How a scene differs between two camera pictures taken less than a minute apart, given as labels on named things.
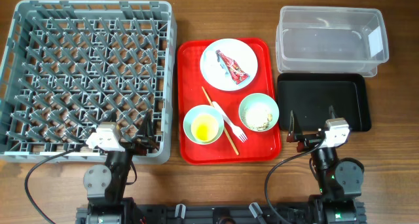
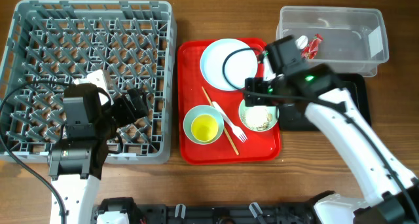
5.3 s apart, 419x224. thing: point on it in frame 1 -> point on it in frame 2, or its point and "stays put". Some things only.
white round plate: (216, 73) stays put
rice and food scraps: (258, 116) stays put
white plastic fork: (237, 131) stays put
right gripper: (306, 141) -> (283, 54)
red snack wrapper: (237, 74) -> (309, 51)
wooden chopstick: (224, 127) stays put
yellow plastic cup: (204, 128) stays put
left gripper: (145, 137) -> (122, 103)
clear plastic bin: (331, 39) stays put
